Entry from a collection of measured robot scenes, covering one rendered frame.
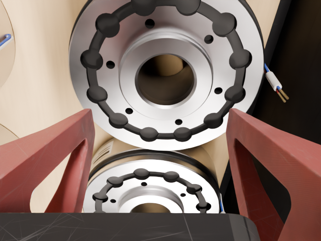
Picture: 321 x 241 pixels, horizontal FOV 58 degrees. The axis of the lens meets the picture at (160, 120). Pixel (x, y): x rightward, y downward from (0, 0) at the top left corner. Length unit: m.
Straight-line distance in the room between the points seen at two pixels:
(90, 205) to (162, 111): 0.10
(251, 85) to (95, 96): 0.08
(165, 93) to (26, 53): 0.09
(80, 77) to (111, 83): 0.02
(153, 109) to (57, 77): 0.07
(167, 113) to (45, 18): 0.09
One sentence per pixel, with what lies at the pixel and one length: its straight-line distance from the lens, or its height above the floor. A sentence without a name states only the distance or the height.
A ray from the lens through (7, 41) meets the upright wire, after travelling 0.18.
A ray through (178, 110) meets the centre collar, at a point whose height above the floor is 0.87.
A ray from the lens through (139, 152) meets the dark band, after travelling 0.19.
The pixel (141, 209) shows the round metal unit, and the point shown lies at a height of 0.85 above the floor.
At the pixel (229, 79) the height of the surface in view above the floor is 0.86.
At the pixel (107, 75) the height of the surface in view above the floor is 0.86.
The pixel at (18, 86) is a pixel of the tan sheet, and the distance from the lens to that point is 0.21.
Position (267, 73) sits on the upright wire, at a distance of 0.16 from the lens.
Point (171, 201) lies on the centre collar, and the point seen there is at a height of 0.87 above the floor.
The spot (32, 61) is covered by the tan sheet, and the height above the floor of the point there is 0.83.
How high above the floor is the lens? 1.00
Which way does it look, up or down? 55 degrees down
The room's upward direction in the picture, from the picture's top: 179 degrees counter-clockwise
